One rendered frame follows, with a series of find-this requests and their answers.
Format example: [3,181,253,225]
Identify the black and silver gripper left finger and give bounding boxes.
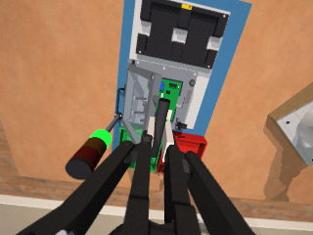
[16,117,155,235]

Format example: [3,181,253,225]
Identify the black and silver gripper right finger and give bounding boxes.
[161,119,256,235]

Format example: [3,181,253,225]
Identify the red open-top bin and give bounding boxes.
[156,131,207,173]

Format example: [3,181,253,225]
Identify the green circuit board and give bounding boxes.
[158,79,182,120]

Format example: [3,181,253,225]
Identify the green bin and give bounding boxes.
[118,126,161,172]

